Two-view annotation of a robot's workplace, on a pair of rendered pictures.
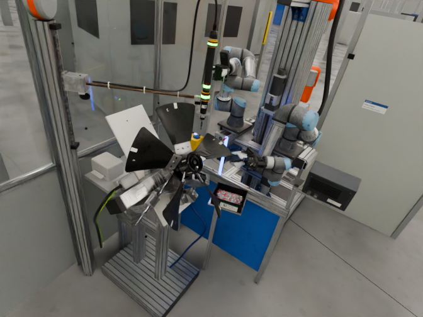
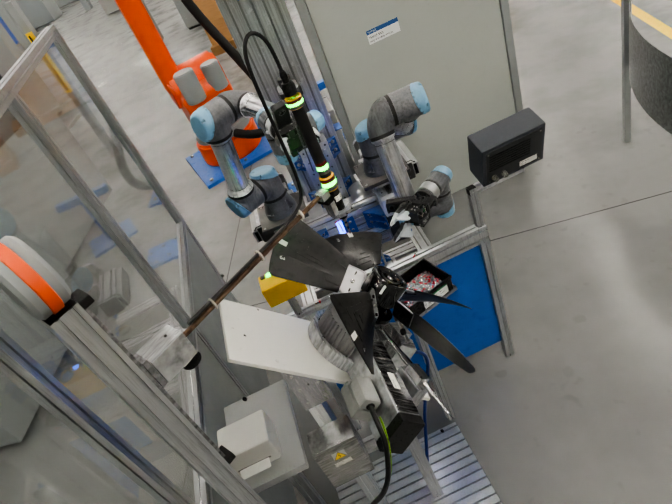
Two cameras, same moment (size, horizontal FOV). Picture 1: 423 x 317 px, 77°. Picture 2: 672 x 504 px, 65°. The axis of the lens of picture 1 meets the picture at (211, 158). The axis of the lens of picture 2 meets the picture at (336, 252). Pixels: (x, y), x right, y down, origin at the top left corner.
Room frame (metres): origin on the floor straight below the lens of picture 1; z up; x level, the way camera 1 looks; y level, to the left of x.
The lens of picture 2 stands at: (0.19, 0.77, 2.29)
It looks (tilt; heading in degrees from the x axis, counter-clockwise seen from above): 37 degrees down; 331
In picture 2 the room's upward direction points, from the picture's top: 25 degrees counter-clockwise
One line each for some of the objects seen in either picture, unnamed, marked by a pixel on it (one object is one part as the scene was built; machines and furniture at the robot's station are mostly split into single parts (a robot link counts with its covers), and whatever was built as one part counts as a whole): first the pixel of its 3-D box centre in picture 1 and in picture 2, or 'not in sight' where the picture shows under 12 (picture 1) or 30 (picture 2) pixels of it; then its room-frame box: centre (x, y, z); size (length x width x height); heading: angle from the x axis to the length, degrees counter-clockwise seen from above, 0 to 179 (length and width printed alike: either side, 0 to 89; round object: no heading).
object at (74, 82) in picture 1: (75, 82); (165, 354); (1.20, 0.70, 1.54); 0.10 x 0.07 x 0.08; 97
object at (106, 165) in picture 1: (105, 166); (249, 447); (1.38, 0.68, 0.92); 0.17 x 0.16 x 0.11; 62
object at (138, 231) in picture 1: (138, 216); (347, 452); (1.31, 0.44, 0.58); 0.09 x 0.04 x 1.15; 152
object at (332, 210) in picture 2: (202, 105); (333, 199); (1.27, 0.09, 1.50); 0.09 x 0.07 x 0.10; 97
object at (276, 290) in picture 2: (191, 140); (283, 285); (1.73, 0.17, 1.02); 0.16 x 0.10 x 0.11; 62
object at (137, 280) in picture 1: (151, 271); (416, 500); (1.25, 0.32, 0.04); 0.62 x 0.46 x 0.08; 62
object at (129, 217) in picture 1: (128, 207); (340, 451); (1.23, 0.48, 0.73); 0.15 x 0.09 x 0.22; 62
